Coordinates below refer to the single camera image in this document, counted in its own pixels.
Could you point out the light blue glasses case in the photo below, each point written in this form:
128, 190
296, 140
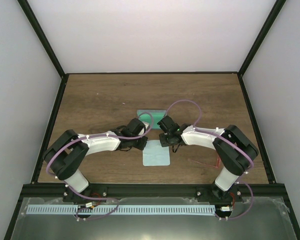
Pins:
157, 116

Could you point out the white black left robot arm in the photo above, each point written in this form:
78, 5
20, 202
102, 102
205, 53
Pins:
66, 154

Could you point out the black aluminium frame post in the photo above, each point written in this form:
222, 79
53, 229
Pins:
31, 17

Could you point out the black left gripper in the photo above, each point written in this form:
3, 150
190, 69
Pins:
141, 146

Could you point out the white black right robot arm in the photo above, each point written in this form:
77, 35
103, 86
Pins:
236, 152

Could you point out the light blue cleaning cloth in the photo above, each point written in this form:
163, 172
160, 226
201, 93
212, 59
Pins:
154, 154

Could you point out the red transparent sunglasses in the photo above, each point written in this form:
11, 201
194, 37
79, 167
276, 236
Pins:
214, 165

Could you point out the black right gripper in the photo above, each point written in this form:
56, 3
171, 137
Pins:
164, 143

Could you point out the light blue slotted cable duct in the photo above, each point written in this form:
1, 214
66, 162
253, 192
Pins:
196, 210

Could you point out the black right frame post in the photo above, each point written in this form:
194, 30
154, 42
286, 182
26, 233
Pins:
268, 23

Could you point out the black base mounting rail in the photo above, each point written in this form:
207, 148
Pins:
202, 192

